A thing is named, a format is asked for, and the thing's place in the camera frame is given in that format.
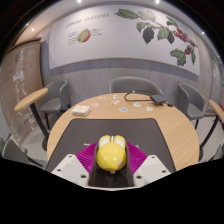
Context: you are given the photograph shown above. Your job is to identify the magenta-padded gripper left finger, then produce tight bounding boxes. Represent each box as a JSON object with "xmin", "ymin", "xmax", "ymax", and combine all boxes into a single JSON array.
[{"xmin": 50, "ymin": 142, "xmax": 101, "ymax": 188}]

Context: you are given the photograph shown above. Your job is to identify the black cable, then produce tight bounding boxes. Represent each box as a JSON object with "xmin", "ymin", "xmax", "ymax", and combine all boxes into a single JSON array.
[{"xmin": 123, "ymin": 89, "xmax": 155, "ymax": 103}]

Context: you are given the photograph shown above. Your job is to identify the black mouse pad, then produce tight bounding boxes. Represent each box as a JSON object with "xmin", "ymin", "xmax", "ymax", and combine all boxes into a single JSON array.
[{"xmin": 44, "ymin": 118, "xmax": 177, "ymax": 175}]

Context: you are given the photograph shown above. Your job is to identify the white paper wall sign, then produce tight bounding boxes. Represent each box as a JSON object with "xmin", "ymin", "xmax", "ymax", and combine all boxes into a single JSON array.
[{"xmin": 12, "ymin": 71, "xmax": 25, "ymax": 82}]

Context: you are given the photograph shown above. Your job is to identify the round wooden side table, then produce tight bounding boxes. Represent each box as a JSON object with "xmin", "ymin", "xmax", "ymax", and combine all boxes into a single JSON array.
[
  {"xmin": 14, "ymin": 87, "xmax": 52, "ymax": 151},
  {"xmin": 199, "ymin": 99, "xmax": 224, "ymax": 162}
]

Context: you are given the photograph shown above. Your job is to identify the wall mural with leaves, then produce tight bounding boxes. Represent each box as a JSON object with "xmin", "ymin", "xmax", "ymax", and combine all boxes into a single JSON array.
[{"xmin": 48, "ymin": 3, "xmax": 201, "ymax": 76}]

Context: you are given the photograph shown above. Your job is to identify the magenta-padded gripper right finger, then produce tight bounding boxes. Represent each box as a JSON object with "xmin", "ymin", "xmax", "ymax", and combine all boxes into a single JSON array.
[{"xmin": 125, "ymin": 142, "xmax": 174, "ymax": 188}]

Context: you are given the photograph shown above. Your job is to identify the small white box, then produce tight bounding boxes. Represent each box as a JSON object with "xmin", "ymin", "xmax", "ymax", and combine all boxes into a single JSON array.
[{"xmin": 70, "ymin": 104, "xmax": 91, "ymax": 117}]

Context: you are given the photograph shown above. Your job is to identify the grey upholstered chair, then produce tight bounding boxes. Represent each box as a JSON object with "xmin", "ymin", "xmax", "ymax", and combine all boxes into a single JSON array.
[
  {"xmin": 108, "ymin": 75, "xmax": 164, "ymax": 97},
  {"xmin": 0, "ymin": 137, "xmax": 31, "ymax": 165},
  {"xmin": 175, "ymin": 82, "xmax": 208, "ymax": 130},
  {"xmin": 38, "ymin": 79, "xmax": 71, "ymax": 130}
]

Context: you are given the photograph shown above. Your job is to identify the yellow computer mouse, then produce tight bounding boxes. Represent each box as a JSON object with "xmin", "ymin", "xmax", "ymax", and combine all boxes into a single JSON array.
[{"xmin": 95, "ymin": 134, "xmax": 128, "ymax": 174}]

